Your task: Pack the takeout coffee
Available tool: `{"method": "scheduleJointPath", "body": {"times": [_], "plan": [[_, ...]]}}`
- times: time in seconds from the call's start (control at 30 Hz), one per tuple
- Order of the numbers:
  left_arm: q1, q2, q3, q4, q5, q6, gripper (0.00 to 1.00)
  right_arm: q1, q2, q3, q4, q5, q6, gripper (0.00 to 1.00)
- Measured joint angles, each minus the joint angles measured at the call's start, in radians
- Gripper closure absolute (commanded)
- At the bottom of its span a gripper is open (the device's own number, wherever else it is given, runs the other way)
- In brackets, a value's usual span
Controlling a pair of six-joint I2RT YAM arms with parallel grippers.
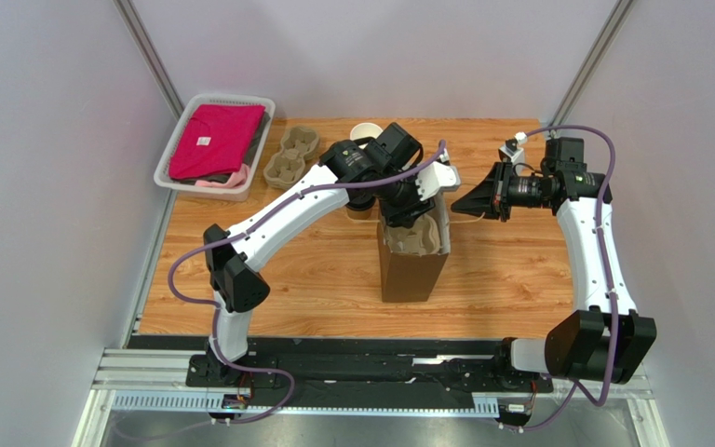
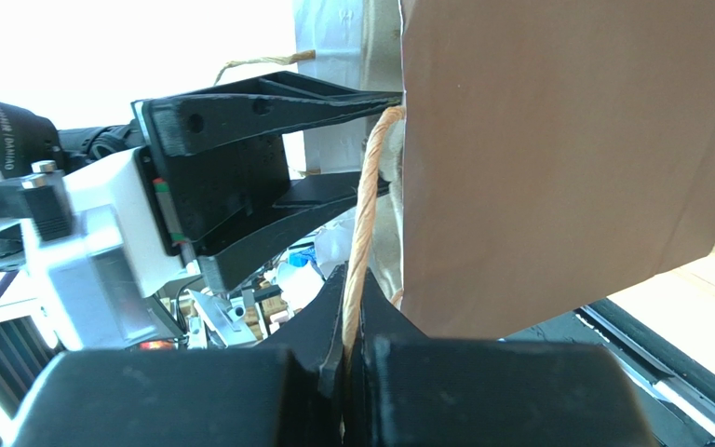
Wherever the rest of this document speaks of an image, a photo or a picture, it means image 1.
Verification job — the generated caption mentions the brown paper coffee cup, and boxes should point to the brown paper coffee cup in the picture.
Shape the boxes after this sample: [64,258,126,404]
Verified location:
[346,207,373,222]

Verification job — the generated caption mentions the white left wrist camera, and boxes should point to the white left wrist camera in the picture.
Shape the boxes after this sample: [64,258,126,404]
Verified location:
[415,149,462,202]

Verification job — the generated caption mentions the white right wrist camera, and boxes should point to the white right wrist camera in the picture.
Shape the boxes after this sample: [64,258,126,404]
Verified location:
[498,132,528,166]

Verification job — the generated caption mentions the white plastic basket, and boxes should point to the white plastic basket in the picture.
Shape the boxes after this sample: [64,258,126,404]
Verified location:
[154,93,276,202]

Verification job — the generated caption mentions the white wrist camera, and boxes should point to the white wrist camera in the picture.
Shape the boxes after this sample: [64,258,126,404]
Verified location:
[498,132,528,166]
[415,149,462,202]

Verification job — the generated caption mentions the cardboard cup carrier tray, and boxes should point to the cardboard cup carrier tray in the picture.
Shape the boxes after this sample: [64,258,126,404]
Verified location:
[263,126,320,190]

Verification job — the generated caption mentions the pink folded cloth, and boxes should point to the pink folded cloth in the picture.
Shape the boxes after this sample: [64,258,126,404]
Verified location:
[169,104,265,181]

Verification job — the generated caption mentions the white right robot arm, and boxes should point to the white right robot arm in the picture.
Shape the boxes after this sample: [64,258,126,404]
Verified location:
[451,137,657,384]

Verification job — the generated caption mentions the brown paper bag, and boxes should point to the brown paper bag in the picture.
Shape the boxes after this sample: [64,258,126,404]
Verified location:
[377,192,452,304]

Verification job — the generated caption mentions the stack of paper cups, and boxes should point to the stack of paper cups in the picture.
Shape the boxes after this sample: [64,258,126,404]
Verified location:
[349,122,383,148]

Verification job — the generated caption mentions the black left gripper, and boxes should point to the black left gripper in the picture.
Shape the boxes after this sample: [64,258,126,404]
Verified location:
[375,168,438,232]

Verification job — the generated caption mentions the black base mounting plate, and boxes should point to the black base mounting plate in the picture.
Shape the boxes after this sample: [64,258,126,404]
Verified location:
[128,335,555,410]

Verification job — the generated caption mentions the aluminium frame rail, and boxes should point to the aluminium frame rail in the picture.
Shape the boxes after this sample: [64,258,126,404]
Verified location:
[74,335,668,446]

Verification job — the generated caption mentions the single cardboard cup carrier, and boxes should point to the single cardboard cup carrier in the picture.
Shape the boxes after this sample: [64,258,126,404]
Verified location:
[382,214,442,256]

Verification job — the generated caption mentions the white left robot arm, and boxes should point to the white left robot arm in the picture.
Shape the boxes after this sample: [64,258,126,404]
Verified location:
[204,123,461,365]

